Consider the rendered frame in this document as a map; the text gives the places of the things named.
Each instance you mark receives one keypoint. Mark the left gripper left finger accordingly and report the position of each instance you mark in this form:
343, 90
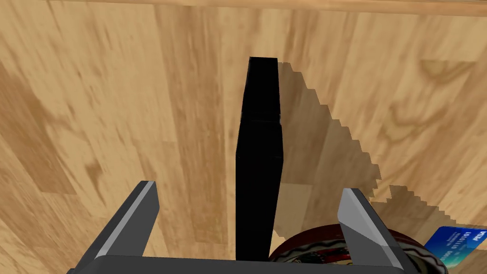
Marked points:
131, 224

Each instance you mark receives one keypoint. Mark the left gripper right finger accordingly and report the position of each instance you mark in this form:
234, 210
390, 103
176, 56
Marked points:
367, 228

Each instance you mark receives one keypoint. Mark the red patterned bowl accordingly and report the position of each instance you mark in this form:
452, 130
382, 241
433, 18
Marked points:
327, 249

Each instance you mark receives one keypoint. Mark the blue card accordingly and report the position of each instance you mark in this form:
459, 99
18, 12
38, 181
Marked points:
454, 243

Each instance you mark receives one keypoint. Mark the black upright slab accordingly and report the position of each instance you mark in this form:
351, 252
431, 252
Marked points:
259, 160

